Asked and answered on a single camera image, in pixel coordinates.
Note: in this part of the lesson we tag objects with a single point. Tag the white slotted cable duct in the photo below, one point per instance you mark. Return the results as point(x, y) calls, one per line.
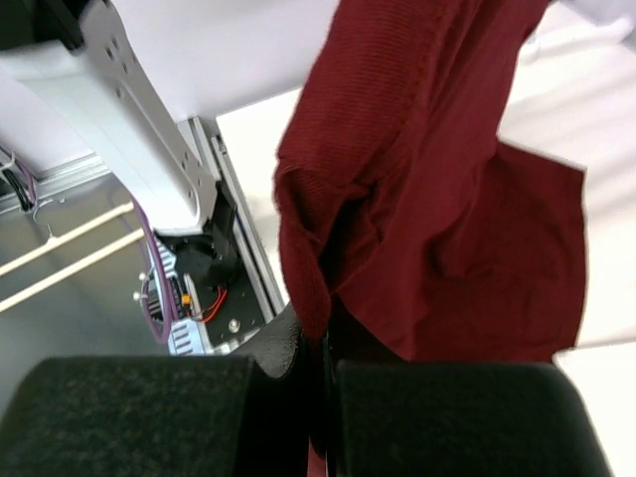
point(174, 308)

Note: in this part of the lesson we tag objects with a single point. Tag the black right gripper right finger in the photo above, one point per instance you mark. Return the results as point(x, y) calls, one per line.
point(388, 417)

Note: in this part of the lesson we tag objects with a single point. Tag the dark maroon t shirt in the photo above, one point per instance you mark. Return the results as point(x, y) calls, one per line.
point(401, 207)

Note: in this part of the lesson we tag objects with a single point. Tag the aluminium frame rail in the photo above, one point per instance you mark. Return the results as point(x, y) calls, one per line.
point(238, 223)

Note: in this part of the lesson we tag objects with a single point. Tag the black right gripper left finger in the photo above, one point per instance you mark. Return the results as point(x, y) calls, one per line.
point(234, 415)

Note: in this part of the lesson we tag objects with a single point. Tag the beige hanger bottom left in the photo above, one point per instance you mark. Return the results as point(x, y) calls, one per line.
point(78, 226)

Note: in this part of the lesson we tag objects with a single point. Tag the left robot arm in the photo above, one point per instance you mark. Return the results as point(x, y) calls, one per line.
point(75, 56)

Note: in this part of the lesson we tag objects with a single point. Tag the silver clothes rack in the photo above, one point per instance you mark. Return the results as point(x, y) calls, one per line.
point(563, 32)

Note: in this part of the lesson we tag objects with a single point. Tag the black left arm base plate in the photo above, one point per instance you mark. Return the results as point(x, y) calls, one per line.
point(215, 320)

